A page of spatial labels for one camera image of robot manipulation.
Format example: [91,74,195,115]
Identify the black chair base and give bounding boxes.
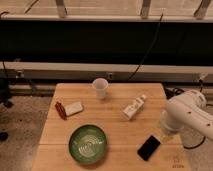
[0,79,13,142]

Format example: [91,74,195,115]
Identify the clear plastic cup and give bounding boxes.
[92,78,109,99]

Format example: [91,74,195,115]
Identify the green ceramic bowl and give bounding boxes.
[68,124,108,165]

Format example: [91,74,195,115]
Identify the red brown bar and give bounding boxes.
[55,102,67,120]

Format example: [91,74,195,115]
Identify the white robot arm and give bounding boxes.
[160,90,213,141]

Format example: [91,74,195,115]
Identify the black rectangular eraser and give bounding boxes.
[137,135,161,161]

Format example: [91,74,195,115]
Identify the black floor cable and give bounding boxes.
[165,87,213,150]

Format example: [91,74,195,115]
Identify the white plastic bottle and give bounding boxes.
[123,95,146,120]

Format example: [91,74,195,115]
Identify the black hanging cable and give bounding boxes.
[126,12,164,83]

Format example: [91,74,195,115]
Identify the white rectangular block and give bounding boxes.
[65,101,83,116]

